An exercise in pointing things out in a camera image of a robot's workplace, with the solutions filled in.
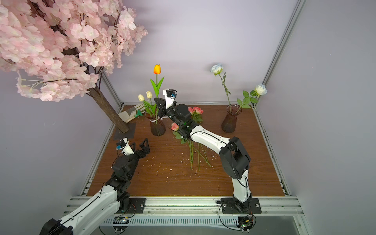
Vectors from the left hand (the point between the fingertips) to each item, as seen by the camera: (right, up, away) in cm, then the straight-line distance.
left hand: (143, 140), depth 80 cm
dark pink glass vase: (+54, +8, +20) cm, 58 cm away
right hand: (+9, +23, -9) cm, 27 cm away
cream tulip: (-3, +24, +5) cm, 25 cm away
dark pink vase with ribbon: (+4, +6, +15) cm, 17 cm away
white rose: (+66, +28, 0) cm, 72 cm away
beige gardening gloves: (-27, +14, +34) cm, 46 cm away
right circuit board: (+54, -39, -10) cm, 67 cm away
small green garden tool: (-15, +15, +33) cm, 39 cm away
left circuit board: (-9, -41, -8) cm, 43 cm away
